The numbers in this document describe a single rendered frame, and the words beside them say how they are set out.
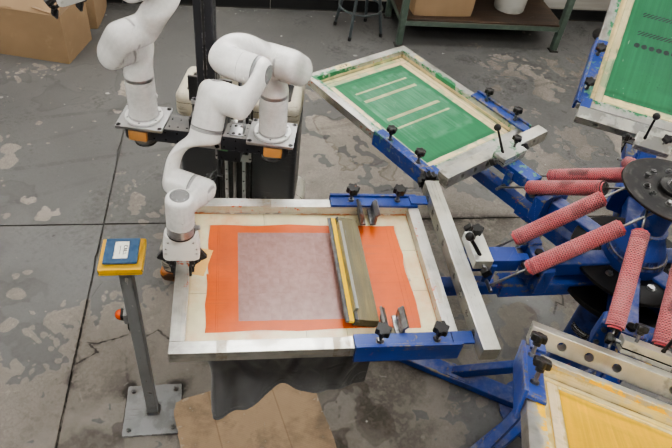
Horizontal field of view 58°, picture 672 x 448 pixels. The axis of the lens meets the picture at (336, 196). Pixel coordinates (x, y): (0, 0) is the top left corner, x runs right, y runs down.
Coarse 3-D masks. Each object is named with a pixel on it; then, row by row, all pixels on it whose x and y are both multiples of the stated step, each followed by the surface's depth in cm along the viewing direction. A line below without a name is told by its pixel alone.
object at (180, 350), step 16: (208, 208) 196; (224, 208) 197; (240, 208) 198; (256, 208) 199; (272, 208) 200; (288, 208) 200; (304, 208) 201; (320, 208) 202; (336, 208) 203; (352, 208) 204; (368, 208) 205; (384, 208) 206; (400, 208) 207; (416, 208) 208; (416, 224) 202; (416, 240) 198; (432, 256) 192; (176, 272) 174; (432, 272) 187; (176, 288) 170; (432, 288) 182; (176, 304) 166; (432, 304) 182; (448, 304) 178; (176, 320) 162; (448, 320) 174; (176, 336) 158; (176, 352) 155; (192, 352) 155; (208, 352) 156; (224, 352) 157; (240, 352) 158; (256, 352) 158; (272, 352) 159; (288, 352) 160; (304, 352) 161; (320, 352) 162; (336, 352) 163; (352, 352) 164
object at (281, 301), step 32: (224, 288) 176; (256, 288) 178; (288, 288) 179; (320, 288) 181; (384, 288) 184; (224, 320) 168; (256, 320) 169; (288, 320) 171; (320, 320) 172; (416, 320) 177
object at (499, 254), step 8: (464, 248) 189; (496, 248) 191; (504, 248) 192; (512, 248) 192; (496, 256) 189; (504, 256) 189; (512, 256) 190; (496, 264) 188; (504, 264) 189; (512, 264) 189
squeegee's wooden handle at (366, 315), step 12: (348, 228) 196; (348, 240) 192; (360, 240) 194; (348, 252) 188; (360, 252) 190; (360, 264) 186; (360, 276) 182; (360, 288) 178; (360, 300) 175; (372, 300) 176; (360, 312) 171; (372, 312) 173; (360, 324) 171; (372, 324) 172
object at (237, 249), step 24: (216, 240) 190; (240, 240) 191; (264, 240) 192; (288, 240) 194; (312, 240) 195; (384, 240) 199; (216, 264) 182; (240, 264) 184; (264, 264) 185; (288, 264) 186; (312, 264) 187; (384, 264) 192
